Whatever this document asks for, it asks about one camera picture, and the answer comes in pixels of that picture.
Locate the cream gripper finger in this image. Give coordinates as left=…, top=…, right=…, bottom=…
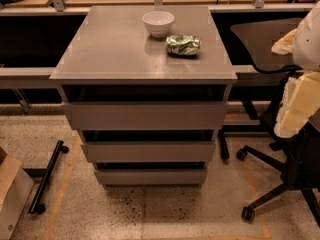
left=271, top=29, right=296, bottom=55
left=274, top=72, right=320, bottom=138

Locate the grey drawer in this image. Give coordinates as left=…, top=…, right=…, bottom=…
left=62, top=101, right=226, bottom=130
left=81, top=141, right=215, bottom=162
left=95, top=169, right=207, bottom=185

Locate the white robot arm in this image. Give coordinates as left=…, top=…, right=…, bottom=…
left=271, top=2, right=320, bottom=138

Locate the grey drawer cabinet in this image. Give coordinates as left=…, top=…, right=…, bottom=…
left=51, top=6, right=236, bottom=186

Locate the grey top drawer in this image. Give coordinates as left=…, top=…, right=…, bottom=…
left=62, top=101, right=226, bottom=130

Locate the grey bottom drawer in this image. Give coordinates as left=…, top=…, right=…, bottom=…
left=95, top=169, right=207, bottom=185

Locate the black office chair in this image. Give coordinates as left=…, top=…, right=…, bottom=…
left=221, top=18, right=320, bottom=225

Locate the green crumpled snack bag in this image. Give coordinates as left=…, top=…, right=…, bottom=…
left=166, top=34, right=201, bottom=56

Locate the white bowl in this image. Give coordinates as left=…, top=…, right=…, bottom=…
left=142, top=11, right=175, bottom=37

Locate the black wheeled base bar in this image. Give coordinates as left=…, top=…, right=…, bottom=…
left=24, top=140, right=69, bottom=214

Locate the cardboard box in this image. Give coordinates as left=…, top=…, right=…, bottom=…
left=0, top=148, right=34, bottom=240

